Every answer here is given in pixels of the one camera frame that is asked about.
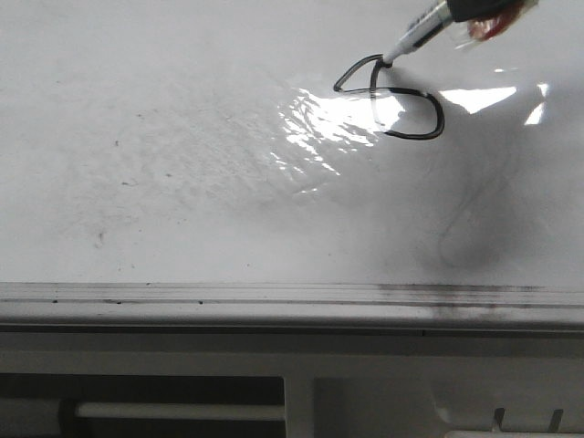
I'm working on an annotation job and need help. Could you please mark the white glossy whiteboard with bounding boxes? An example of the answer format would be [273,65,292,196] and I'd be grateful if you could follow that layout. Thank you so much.
[1,1,583,287]

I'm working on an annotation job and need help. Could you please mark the white whiteboard marker black tip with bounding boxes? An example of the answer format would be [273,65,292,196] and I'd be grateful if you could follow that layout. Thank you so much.
[381,1,453,67]

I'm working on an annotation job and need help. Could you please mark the white base housing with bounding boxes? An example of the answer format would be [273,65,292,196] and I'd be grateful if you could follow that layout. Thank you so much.
[1,332,583,437]

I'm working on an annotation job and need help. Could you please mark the aluminium whiteboard frame rail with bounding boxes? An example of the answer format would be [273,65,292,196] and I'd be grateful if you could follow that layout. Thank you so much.
[1,282,583,332]

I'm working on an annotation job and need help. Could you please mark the orange disc taped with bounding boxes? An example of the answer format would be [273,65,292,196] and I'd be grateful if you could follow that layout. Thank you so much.
[451,1,539,48]

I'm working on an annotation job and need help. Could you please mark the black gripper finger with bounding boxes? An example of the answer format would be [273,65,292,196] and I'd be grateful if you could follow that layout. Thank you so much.
[446,0,518,23]

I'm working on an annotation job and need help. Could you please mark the white horizontal bar below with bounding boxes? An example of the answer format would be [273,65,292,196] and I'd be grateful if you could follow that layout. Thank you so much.
[74,401,286,422]

